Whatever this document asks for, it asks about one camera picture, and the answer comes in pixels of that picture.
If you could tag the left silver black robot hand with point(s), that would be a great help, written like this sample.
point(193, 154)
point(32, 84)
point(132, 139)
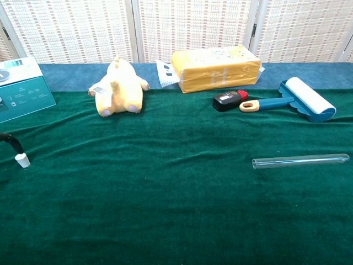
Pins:
point(12, 139)

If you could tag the small white cap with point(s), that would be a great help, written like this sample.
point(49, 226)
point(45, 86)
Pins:
point(22, 160)

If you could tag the clear glass test tube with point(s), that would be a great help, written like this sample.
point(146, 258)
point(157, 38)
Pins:
point(300, 161)

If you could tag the teal white product box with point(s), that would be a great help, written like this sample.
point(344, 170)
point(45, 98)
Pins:
point(24, 94)

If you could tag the blue table cover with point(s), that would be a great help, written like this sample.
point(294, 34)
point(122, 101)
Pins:
point(71, 76)

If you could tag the bamboo folding screen panel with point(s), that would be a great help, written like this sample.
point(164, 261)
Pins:
point(306, 30)
point(77, 30)
point(193, 27)
point(5, 49)

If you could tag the yellow plush toy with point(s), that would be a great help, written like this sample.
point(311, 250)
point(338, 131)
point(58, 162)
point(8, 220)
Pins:
point(121, 88)

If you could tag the dark green velvet cloth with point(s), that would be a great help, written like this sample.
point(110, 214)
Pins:
point(165, 193)

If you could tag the yellow cat print tissue pack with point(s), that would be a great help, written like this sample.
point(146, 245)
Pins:
point(218, 71)

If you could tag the teal lint roller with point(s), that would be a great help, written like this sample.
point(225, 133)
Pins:
point(309, 96)

